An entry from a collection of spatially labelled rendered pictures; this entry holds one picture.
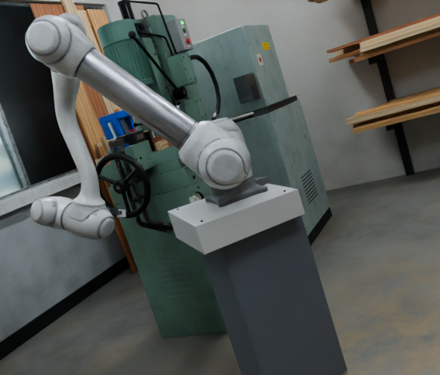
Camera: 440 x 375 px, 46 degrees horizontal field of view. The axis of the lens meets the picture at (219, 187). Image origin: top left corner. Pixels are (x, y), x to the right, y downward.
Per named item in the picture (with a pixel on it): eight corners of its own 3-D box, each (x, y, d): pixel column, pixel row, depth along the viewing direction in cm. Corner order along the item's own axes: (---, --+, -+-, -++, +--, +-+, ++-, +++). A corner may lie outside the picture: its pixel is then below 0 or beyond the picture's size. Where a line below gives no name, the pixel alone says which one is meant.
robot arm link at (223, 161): (259, 152, 169) (265, 161, 147) (230, 192, 171) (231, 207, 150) (57, 7, 160) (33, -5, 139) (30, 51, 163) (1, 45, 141)
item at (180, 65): (176, 88, 256) (166, 58, 254) (185, 86, 264) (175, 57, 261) (190, 83, 252) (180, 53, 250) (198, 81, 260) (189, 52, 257)
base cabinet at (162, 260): (159, 338, 260) (112, 205, 249) (210, 287, 310) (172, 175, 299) (238, 332, 239) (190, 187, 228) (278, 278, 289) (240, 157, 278)
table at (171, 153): (77, 188, 243) (74, 176, 243) (116, 172, 270) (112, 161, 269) (185, 159, 215) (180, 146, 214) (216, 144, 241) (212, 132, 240)
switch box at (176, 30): (175, 53, 262) (164, 21, 260) (184, 52, 271) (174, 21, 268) (185, 49, 259) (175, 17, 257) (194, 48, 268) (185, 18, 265)
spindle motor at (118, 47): (111, 97, 242) (88, 31, 238) (132, 93, 258) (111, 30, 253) (141, 86, 234) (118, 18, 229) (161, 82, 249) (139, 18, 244)
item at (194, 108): (185, 126, 257) (178, 103, 255) (192, 123, 263) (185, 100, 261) (202, 121, 253) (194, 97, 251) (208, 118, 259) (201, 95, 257)
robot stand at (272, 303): (348, 370, 182) (300, 210, 173) (273, 408, 174) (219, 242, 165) (307, 341, 211) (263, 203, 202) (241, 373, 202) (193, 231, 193)
